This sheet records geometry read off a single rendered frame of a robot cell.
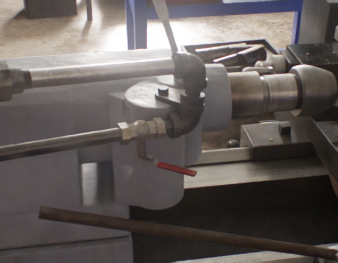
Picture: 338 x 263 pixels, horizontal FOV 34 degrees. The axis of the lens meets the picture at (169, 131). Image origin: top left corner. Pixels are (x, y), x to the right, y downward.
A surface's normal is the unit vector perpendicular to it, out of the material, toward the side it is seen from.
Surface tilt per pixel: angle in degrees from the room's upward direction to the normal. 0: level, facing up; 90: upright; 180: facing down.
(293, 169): 0
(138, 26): 90
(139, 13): 90
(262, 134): 0
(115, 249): 90
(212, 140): 0
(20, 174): 70
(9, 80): 56
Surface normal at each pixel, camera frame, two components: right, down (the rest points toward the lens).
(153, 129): 0.39, 0.11
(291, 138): 0.00, -0.86
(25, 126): 0.16, 0.37
